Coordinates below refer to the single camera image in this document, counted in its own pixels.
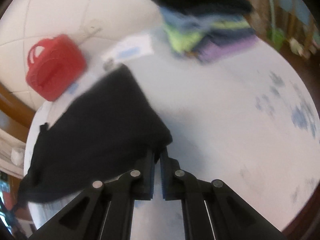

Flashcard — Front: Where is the white paper sheet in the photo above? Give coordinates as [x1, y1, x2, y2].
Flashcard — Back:
[101, 34, 154, 63]

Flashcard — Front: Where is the stack of folded clothes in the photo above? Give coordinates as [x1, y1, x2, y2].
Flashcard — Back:
[151, 0, 258, 62]

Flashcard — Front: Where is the black printed t-shirt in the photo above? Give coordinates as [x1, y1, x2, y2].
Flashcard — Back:
[17, 65, 172, 205]

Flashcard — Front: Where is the red small suitcase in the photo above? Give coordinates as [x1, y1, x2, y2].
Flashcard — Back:
[26, 34, 87, 101]

